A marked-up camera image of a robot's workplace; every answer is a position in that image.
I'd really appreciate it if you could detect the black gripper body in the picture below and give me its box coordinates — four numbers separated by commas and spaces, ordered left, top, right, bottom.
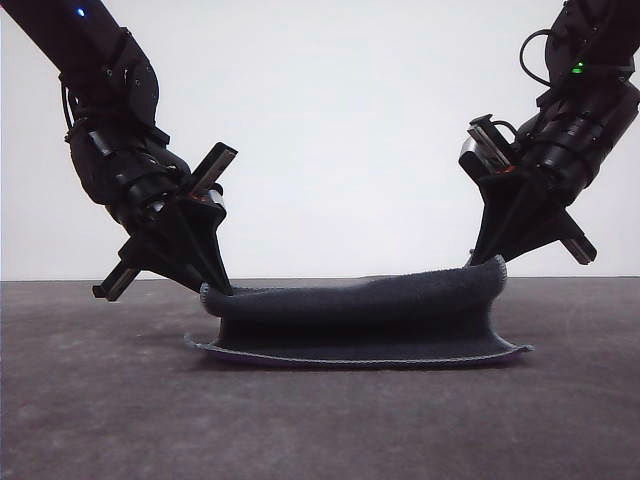
67, 118, 239, 302
467, 106, 598, 266

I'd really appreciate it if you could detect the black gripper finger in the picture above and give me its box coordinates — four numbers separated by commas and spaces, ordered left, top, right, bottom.
469, 172, 532, 266
118, 211, 222, 297
492, 182, 567, 265
176, 201, 234, 295

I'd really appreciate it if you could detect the purple towel with grey hem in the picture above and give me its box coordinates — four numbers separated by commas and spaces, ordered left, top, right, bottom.
183, 254, 535, 371

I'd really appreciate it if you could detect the grey table cloth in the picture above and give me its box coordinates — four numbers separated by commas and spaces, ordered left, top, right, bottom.
0, 273, 640, 480

